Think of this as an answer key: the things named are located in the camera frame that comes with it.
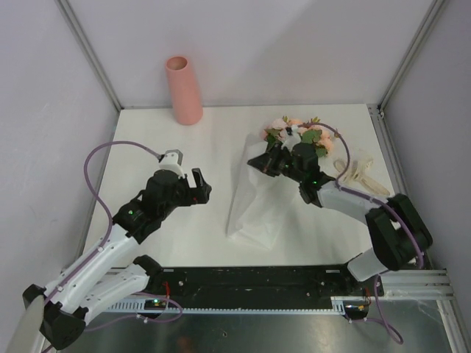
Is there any aluminium frame post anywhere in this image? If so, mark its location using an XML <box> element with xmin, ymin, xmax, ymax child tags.
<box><xmin>377</xmin><ymin>0</ymin><xmax>450</xmax><ymax>111</ymax></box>
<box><xmin>54</xmin><ymin>0</ymin><xmax>123</xmax><ymax>113</ymax></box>

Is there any pink flower bouquet white wrap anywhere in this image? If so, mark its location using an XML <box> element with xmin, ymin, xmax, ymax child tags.
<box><xmin>262</xmin><ymin>115</ymin><xmax>338</xmax><ymax>157</ymax></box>

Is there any white wrapping paper sheet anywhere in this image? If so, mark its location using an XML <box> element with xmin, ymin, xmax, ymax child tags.
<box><xmin>227</xmin><ymin>134</ymin><xmax>299</xmax><ymax>250</ymax></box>

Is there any cream printed ribbon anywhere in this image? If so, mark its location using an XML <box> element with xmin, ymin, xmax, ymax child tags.
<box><xmin>333</xmin><ymin>157</ymin><xmax>391</xmax><ymax>196</ymax></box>

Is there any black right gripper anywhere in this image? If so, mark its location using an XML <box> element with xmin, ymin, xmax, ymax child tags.
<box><xmin>247</xmin><ymin>143</ymin><xmax>303</xmax><ymax>183</ymax></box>

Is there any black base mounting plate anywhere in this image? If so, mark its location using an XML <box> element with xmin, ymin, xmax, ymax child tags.
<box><xmin>144</xmin><ymin>265</ymin><xmax>383</xmax><ymax>306</ymax></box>

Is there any pink cylindrical vase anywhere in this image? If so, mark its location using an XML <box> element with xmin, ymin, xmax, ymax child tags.
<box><xmin>165</xmin><ymin>56</ymin><xmax>203</xmax><ymax>126</ymax></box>

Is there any aluminium front rail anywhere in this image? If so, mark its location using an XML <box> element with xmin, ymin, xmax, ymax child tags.
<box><xmin>58</xmin><ymin>267</ymin><xmax>453</xmax><ymax>301</ymax></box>

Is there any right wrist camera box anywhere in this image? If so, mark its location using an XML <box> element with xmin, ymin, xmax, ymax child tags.
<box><xmin>279</xmin><ymin>125</ymin><xmax>301</xmax><ymax>151</ymax></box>

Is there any left aluminium frame post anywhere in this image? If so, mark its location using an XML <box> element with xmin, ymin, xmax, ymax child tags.
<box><xmin>54</xmin><ymin>0</ymin><xmax>123</xmax><ymax>113</ymax></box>

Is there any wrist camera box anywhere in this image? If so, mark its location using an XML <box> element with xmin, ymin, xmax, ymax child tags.
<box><xmin>279</xmin><ymin>125</ymin><xmax>301</xmax><ymax>151</ymax></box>
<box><xmin>159</xmin><ymin>149</ymin><xmax>185</xmax><ymax>179</ymax></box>

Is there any right aluminium frame post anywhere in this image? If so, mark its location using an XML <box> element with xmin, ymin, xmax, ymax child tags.
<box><xmin>377</xmin><ymin>0</ymin><xmax>450</xmax><ymax>111</ymax></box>

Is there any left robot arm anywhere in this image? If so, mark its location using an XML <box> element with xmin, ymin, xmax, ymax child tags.
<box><xmin>22</xmin><ymin>167</ymin><xmax>212</xmax><ymax>350</ymax></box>

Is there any white slotted cable duct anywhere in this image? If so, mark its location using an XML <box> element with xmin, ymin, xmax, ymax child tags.
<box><xmin>105</xmin><ymin>296</ymin><xmax>369</xmax><ymax>315</ymax></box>

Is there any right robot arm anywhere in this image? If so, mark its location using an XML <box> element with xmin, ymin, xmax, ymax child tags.
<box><xmin>247</xmin><ymin>143</ymin><xmax>433</xmax><ymax>295</ymax></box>

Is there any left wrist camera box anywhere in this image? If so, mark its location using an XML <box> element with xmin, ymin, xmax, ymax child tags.
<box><xmin>159</xmin><ymin>149</ymin><xmax>185</xmax><ymax>179</ymax></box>

